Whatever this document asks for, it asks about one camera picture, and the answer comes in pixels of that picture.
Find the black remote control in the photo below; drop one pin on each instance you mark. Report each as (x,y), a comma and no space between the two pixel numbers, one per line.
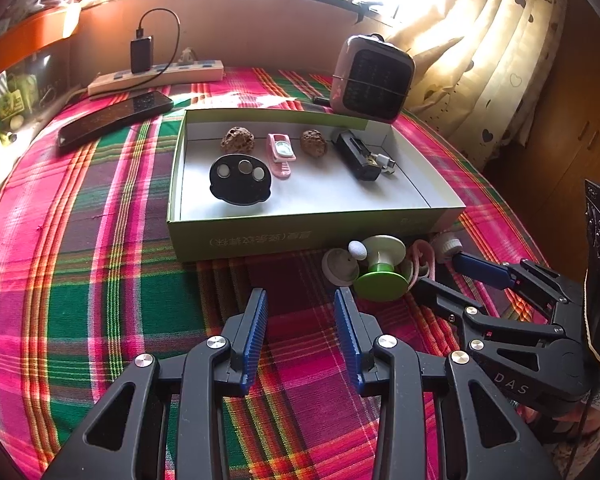
(110,120)

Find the green and white spool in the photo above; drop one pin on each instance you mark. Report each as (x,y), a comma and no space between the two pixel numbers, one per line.
(380,285)

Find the silver and white adapter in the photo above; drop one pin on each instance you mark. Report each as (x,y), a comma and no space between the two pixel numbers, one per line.
(385,162)

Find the green printed box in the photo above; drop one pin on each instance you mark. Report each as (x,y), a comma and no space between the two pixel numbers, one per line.
(17,105)

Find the beige power strip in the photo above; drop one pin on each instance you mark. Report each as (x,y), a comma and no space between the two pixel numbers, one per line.
(190,72)

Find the orange shelf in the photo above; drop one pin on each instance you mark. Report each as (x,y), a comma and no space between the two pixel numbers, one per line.
(35,35)

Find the black charging adapter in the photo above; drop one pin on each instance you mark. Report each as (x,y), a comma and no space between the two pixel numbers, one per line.
(141,55)

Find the wooden cabinet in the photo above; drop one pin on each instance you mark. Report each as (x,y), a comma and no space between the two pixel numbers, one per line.
(580,110)

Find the small pink space heater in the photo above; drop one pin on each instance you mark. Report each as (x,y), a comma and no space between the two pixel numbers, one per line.
(370,80)

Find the small white ball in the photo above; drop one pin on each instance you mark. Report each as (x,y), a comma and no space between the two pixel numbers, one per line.
(357,249)

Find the black battery charger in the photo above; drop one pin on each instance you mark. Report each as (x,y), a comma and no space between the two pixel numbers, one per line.
(352,157)

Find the green and white cardboard box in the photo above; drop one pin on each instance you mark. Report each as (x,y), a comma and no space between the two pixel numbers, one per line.
(330,195)

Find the cream heart print curtain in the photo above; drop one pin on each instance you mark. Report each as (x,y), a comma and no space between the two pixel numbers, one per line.
(480,60)

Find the plaid blanket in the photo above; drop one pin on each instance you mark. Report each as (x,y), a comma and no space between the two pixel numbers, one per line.
(80,260)

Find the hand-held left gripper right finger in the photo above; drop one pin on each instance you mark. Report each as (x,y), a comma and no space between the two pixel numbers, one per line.
(347,345)

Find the small carved brown walnut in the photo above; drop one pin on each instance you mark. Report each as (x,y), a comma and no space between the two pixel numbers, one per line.
(311,139)

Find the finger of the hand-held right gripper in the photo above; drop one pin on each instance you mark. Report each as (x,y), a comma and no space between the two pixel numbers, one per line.
(500,335)
(482,270)

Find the black round disc with buttons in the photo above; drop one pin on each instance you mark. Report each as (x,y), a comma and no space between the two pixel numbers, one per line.
(240,192)

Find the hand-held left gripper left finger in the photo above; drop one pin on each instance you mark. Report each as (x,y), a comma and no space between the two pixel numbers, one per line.
(252,345)

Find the pink and green case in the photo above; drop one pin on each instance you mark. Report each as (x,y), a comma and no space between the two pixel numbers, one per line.
(280,152)

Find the pink plastic clip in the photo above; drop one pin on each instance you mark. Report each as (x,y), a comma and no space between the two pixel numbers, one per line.
(422,255)

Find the large carved brown walnut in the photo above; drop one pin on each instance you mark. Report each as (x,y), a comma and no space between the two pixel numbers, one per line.
(237,140)

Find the small brown figurine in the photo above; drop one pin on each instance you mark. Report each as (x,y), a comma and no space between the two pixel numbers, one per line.
(186,56)

